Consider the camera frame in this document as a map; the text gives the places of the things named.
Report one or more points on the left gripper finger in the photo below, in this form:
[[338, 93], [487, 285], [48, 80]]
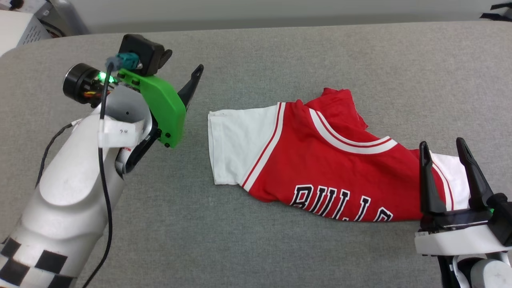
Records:
[[188, 94]]

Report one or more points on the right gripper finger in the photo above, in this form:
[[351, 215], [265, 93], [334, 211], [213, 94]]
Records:
[[478, 188], [431, 196]]

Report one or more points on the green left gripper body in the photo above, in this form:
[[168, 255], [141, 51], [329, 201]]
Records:
[[166, 108]]

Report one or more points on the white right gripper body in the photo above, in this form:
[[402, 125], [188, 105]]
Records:
[[452, 242]]

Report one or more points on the red and white basketball jersey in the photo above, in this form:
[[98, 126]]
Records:
[[320, 168]]

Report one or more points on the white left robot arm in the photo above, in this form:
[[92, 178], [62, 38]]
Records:
[[68, 200]]

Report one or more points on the white cabinet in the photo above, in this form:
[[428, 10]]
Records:
[[16, 28]]

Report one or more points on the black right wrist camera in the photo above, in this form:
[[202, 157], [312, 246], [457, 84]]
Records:
[[502, 220]]

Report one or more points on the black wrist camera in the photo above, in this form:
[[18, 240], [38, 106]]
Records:
[[144, 50], [502, 220]]

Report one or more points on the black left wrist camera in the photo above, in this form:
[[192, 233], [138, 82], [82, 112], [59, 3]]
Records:
[[144, 50]]

